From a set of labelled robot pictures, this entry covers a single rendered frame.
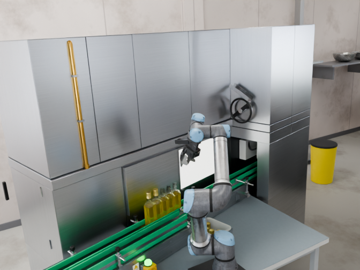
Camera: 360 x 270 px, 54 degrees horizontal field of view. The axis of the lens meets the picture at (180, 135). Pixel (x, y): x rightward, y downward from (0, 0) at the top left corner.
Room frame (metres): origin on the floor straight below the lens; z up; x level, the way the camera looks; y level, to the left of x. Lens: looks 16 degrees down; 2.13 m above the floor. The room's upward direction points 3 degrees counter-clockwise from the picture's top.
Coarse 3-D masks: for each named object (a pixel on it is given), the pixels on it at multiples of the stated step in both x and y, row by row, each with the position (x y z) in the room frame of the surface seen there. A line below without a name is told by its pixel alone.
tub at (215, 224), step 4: (208, 220) 2.27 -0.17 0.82; (212, 220) 2.25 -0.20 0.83; (216, 220) 2.23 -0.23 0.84; (212, 224) 2.24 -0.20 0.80; (216, 224) 2.22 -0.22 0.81; (220, 224) 2.19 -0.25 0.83; (224, 224) 2.17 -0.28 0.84; (212, 228) 2.24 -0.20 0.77; (216, 228) 2.21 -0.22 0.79; (220, 228) 2.19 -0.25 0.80; (224, 228) 2.17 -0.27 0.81; (228, 228) 2.12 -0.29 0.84
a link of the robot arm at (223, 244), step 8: (216, 232) 1.81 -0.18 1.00; (224, 232) 1.81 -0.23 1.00; (216, 240) 1.76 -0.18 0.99; (224, 240) 1.74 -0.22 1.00; (232, 240) 1.76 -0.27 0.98; (216, 248) 1.74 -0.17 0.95; (224, 248) 1.74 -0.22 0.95; (232, 248) 1.75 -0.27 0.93; (216, 256) 1.76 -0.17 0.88; (224, 256) 1.73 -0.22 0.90; (232, 256) 1.75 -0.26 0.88
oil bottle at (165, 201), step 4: (160, 196) 2.14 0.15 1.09; (164, 196) 2.14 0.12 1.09; (164, 200) 2.12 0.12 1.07; (168, 200) 2.14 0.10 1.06; (164, 204) 2.12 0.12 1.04; (168, 204) 2.14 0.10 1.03; (164, 208) 2.12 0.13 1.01; (168, 208) 2.14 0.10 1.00; (164, 212) 2.11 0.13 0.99; (168, 212) 2.14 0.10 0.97
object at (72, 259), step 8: (248, 168) 2.91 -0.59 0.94; (232, 176) 2.75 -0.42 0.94; (136, 224) 2.02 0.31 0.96; (144, 224) 2.07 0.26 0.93; (120, 232) 1.94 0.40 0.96; (128, 232) 1.98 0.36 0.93; (104, 240) 1.86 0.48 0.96; (112, 240) 1.89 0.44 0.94; (88, 248) 1.78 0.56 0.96; (96, 248) 1.81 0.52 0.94; (72, 256) 1.71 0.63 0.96; (80, 256) 1.74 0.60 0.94; (56, 264) 1.65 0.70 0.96; (64, 264) 1.67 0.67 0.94; (72, 264) 1.71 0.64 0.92
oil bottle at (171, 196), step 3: (171, 192) 2.19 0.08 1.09; (168, 195) 2.16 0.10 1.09; (171, 195) 2.17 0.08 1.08; (168, 198) 2.15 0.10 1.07; (171, 198) 2.17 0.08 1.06; (174, 198) 2.18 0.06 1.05; (171, 201) 2.16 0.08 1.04; (174, 201) 2.18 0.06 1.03; (171, 204) 2.16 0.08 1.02; (174, 204) 2.18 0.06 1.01; (171, 207) 2.16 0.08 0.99; (174, 207) 2.18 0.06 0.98; (171, 210) 2.16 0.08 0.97; (174, 210) 2.18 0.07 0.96
